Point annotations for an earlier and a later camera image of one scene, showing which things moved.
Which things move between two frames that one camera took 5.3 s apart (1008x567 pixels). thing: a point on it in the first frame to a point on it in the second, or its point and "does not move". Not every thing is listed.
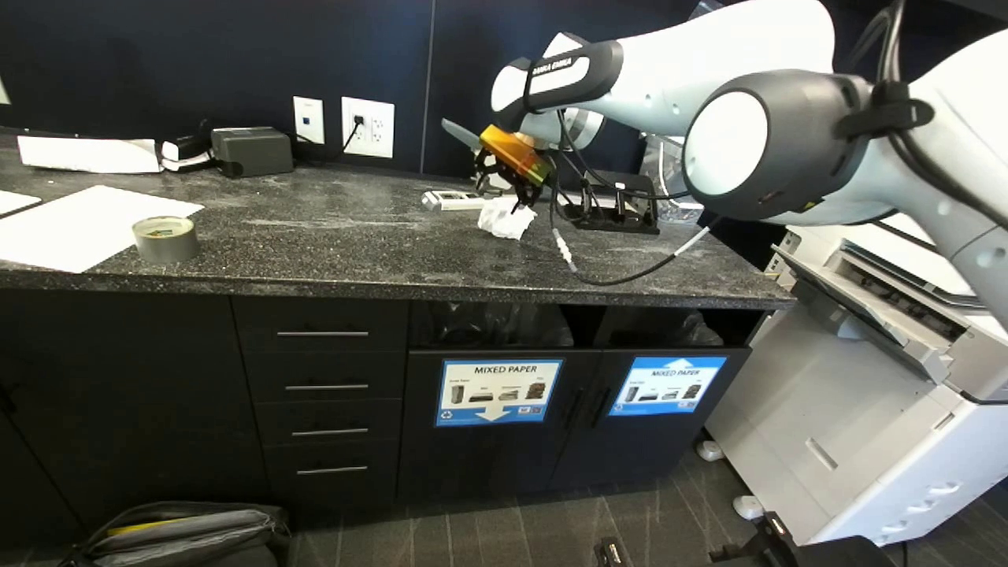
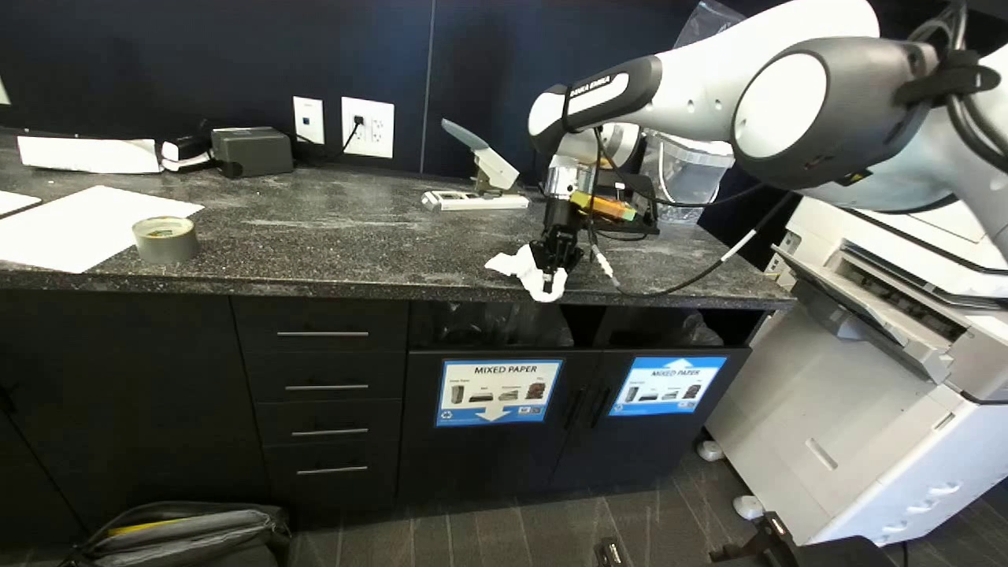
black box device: x=254 y=148 does not move
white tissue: x=501 y=218 to x=528 y=273
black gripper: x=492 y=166 to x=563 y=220
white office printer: x=874 y=390 does not move
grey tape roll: x=164 y=236 does not move
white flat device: x=99 y=153 does not move
